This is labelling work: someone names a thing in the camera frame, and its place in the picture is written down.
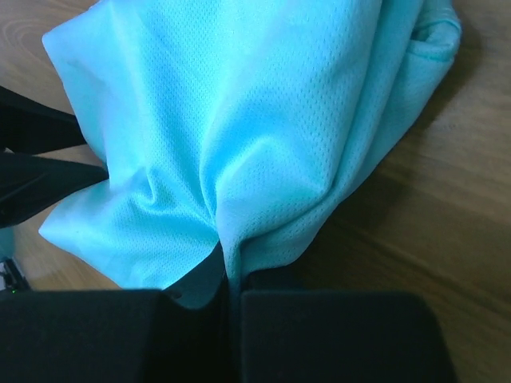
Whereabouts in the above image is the teal t-shirt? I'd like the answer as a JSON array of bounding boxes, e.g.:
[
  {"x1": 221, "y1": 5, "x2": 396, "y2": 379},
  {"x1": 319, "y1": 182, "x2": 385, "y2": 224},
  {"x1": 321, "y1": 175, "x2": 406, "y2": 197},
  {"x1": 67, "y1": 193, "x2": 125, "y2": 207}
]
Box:
[{"x1": 39, "y1": 1, "x2": 461, "y2": 294}]

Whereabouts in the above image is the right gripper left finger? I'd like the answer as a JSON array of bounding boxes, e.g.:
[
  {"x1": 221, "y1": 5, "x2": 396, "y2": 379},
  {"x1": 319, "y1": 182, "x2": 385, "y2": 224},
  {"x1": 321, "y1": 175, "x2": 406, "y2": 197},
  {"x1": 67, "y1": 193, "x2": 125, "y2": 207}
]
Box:
[{"x1": 1, "y1": 247, "x2": 229, "y2": 382}]

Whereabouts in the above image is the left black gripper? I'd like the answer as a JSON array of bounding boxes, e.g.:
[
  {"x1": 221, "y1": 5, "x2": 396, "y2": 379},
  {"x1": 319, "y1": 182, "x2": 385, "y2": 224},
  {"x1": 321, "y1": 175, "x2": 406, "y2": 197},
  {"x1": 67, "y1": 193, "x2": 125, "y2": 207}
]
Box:
[{"x1": 0, "y1": 153, "x2": 108, "y2": 295}]

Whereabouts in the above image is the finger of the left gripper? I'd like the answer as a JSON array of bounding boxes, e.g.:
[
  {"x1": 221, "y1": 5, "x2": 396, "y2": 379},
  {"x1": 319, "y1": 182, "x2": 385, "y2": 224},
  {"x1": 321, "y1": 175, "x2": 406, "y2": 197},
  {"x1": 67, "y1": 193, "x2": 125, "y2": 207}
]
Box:
[{"x1": 1, "y1": 87, "x2": 85, "y2": 154}]

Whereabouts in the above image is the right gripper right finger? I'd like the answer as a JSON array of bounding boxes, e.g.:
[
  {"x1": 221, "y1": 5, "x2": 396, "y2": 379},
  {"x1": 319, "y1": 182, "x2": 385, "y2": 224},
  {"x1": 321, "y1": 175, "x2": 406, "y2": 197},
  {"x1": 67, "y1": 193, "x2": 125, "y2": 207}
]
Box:
[{"x1": 240, "y1": 268, "x2": 458, "y2": 382}]

